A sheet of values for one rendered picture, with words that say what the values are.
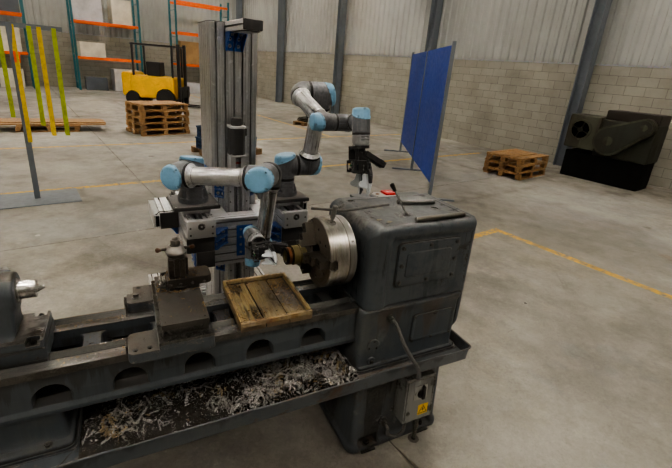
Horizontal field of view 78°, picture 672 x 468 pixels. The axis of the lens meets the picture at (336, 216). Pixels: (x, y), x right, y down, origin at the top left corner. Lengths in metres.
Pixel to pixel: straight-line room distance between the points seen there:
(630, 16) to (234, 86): 10.41
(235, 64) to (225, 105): 0.21
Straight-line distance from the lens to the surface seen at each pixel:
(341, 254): 1.73
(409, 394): 2.26
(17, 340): 1.76
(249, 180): 1.85
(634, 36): 11.76
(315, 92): 2.13
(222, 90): 2.31
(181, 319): 1.62
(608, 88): 11.74
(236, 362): 1.81
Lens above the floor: 1.86
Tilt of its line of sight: 20 degrees down
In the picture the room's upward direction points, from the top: 5 degrees clockwise
